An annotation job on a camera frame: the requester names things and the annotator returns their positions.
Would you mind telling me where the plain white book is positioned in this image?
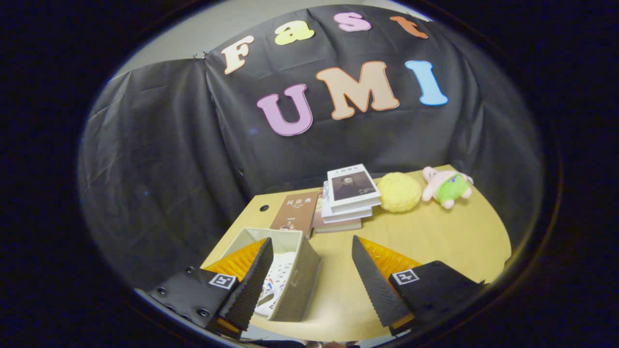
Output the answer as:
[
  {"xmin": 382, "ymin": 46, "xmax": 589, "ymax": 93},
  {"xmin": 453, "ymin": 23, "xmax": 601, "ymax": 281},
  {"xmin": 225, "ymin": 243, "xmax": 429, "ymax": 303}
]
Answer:
[{"xmin": 321, "ymin": 181, "xmax": 374, "ymax": 224}]

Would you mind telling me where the pinkish brown book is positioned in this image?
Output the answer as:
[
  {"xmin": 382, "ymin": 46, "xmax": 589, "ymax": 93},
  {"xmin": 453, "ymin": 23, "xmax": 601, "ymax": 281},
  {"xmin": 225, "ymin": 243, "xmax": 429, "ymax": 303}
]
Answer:
[{"xmin": 312, "ymin": 189, "xmax": 363, "ymax": 234}]

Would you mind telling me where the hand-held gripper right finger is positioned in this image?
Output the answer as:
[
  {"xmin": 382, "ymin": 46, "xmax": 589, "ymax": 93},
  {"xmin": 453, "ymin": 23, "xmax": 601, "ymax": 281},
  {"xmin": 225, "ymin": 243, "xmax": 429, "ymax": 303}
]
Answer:
[{"xmin": 351, "ymin": 235, "xmax": 485, "ymax": 336}]

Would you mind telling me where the white canvas shoe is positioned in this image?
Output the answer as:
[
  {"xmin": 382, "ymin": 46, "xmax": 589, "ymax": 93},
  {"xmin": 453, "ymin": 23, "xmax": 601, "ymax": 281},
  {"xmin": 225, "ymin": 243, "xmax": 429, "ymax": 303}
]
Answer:
[{"xmin": 255, "ymin": 251, "xmax": 296, "ymax": 318}]

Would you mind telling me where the white portrait cover book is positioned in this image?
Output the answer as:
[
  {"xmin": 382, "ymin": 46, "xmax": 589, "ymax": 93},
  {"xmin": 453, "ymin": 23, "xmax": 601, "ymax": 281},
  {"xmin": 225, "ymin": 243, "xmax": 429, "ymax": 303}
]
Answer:
[{"xmin": 326, "ymin": 163, "xmax": 382, "ymax": 214}]

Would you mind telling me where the black backdrop cloth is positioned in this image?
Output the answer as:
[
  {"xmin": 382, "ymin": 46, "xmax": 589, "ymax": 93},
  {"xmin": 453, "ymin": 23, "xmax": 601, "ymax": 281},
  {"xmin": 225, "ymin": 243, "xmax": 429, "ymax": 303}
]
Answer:
[{"xmin": 77, "ymin": 5, "xmax": 545, "ymax": 290}]

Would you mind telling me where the brown cover book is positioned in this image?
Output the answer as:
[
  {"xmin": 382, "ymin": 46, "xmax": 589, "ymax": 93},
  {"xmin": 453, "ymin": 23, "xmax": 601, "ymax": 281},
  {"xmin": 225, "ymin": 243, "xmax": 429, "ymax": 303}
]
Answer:
[{"xmin": 269, "ymin": 190, "xmax": 320, "ymax": 238}]

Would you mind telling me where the pink and green plush toy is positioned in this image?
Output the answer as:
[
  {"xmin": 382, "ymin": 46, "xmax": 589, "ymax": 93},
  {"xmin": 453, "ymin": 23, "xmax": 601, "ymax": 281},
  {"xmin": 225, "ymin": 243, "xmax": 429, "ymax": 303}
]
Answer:
[{"xmin": 421, "ymin": 166, "xmax": 474, "ymax": 210}]

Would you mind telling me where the yellow round plush toy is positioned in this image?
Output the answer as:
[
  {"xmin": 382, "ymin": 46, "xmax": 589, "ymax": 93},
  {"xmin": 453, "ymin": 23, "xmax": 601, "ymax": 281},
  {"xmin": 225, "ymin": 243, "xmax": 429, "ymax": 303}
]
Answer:
[{"xmin": 376, "ymin": 172, "xmax": 422, "ymax": 214}]

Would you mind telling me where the grey fabric storage box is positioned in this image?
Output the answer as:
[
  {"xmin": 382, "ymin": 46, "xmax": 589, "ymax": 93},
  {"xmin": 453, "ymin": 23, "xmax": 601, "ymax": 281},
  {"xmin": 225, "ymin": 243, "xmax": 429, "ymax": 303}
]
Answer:
[{"xmin": 211, "ymin": 227, "xmax": 323, "ymax": 323}]

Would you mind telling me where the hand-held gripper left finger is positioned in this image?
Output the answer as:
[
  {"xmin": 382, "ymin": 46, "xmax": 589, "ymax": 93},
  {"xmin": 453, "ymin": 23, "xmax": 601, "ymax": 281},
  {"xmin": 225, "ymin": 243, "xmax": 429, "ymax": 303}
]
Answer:
[{"xmin": 147, "ymin": 237, "xmax": 275, "ymax": 339}]

